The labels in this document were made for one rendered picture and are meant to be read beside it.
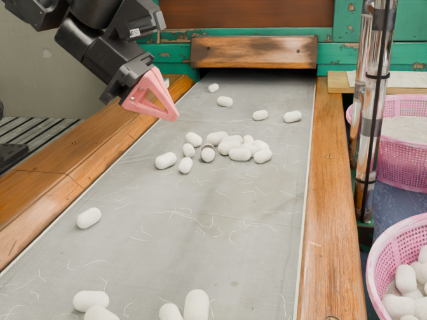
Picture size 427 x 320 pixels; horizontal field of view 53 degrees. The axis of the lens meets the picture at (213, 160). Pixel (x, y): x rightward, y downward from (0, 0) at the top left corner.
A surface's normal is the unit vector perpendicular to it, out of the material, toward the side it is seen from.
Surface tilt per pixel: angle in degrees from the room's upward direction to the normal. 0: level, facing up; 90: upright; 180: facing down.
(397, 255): 72
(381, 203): 0
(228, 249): 0
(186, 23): 90
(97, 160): 45
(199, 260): 0
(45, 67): 90
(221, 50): 67
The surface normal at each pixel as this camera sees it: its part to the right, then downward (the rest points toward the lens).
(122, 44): 0.60, -0.65
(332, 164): -0.04, -0.91
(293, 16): -0.23, 0.41
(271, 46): -0.24, 0.01
